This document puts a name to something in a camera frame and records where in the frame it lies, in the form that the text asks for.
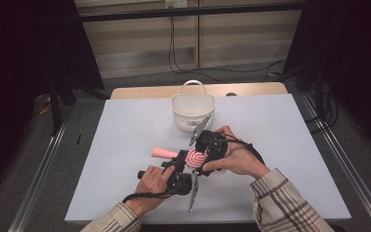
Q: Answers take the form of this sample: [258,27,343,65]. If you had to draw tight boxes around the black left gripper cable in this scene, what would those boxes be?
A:
[121,180,191,204]

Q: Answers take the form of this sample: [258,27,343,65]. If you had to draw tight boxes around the person's right hand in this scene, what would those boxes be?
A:
[202,125,271,181]

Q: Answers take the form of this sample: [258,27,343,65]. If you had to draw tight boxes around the white plastic basket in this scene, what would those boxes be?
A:
[170,79,216,133]

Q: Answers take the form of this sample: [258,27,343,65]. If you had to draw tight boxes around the black horizontal bar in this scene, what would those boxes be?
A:
[76,1,307,23]

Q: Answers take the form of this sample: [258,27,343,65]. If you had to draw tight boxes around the white table cover sheet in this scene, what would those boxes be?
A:
[64,93,352,225]

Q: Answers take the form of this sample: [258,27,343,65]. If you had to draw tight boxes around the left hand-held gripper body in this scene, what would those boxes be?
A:
[137,158,201,213]

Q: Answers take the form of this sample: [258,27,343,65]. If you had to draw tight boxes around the beige wooden shelf unit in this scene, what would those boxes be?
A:
[73,0,303,80]

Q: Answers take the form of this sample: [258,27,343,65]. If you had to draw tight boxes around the pink hairbrush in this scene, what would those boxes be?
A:
[151,147,229,177]

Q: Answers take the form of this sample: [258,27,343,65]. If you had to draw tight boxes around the black metal stand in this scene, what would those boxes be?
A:
[315,62,325,121]
[49,76,78,136]

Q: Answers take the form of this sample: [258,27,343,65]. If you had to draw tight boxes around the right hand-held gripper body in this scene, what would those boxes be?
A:
[188,114,230,162]

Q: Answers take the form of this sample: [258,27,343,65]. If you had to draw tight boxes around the person's left hand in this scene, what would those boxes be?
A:
[124,164,177,218]

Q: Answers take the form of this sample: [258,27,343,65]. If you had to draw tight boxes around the black curtain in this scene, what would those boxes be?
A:
[283,0,371,159]
[0,0,105,201]

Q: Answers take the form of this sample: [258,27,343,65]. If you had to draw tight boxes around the black floor cables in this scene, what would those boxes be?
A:
[305,91,340,134]

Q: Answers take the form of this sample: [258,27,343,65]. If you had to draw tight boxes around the white wall socket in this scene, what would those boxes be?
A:
[164,0,188,9]

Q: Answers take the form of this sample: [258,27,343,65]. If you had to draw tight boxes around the black wall cable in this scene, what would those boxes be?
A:
[168,15,230,84]
[172,15,288,74]

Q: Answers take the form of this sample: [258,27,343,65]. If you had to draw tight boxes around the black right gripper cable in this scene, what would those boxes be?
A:
[221,136,266,166]

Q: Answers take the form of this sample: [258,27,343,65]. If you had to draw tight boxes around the metal floor rail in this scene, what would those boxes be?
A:
[8,115,71,232]
[300,94,371,232]

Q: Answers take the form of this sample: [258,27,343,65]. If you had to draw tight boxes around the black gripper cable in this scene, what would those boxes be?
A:
[221,136,266,166]
[121,180,191,204]

